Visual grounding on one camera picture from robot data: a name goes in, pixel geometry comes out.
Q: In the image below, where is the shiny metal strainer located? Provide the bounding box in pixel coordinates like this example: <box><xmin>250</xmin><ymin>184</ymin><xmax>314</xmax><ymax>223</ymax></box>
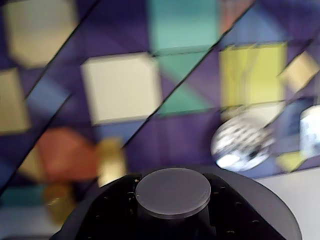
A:
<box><xmin>210</xmin><ymin>117</ymin><xmax>276</xmax><ymax>172</ymax></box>

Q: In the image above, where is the white cup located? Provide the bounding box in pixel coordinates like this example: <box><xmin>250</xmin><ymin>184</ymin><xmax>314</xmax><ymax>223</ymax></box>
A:
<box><xmin>298</xmin><ymin>104</ymin><xmax>320</xmax><ymax>161</ymax></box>

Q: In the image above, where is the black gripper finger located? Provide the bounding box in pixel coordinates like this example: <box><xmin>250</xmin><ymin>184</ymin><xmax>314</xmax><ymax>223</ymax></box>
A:
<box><xmin>82</xmin><ymin>173</ymin><xmax>141</xmax><ymax>240</ymax></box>
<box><xmin>202</xmin><ymin>172</ymin><xmax>254</xmax><ymax>240</ymax></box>

